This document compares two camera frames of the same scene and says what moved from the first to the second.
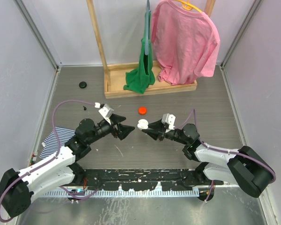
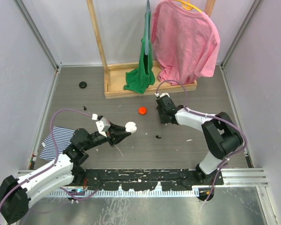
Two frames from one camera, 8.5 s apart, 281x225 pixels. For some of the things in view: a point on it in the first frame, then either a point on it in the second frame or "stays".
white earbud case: (143, 123) → (130, 127)
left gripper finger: (115, 119) → (114, 128)
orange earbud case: (142, 110) stays
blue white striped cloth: (50, 146) stays
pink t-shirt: (186, 43) stays
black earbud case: (82, 85) stays
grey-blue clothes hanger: (147, 40) stays
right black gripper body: (171, 134) → (162, 114)
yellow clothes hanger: (187, 5) stays
